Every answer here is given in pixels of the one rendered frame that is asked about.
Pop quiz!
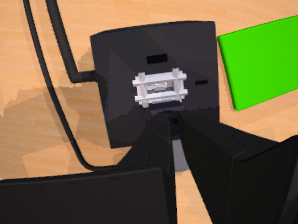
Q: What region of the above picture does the green box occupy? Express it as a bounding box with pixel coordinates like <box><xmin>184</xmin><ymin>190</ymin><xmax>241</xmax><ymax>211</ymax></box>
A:
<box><xmin>216</xmin><ymin>15</ymin><xmax>298</xmax><ymax>112</ymax></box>

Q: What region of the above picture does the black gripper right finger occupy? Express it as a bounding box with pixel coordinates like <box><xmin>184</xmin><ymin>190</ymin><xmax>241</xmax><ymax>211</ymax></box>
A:
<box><xmin>177</xmin><ymin>109</ymin><xmax>298</xmax><ymax>224</ymax></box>

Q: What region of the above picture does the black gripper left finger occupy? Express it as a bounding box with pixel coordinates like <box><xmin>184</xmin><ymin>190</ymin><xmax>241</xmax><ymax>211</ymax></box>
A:
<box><xmin>0</xmin><ymin>113</ymin><xmax>178</xmax><ymax>224</ymax></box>

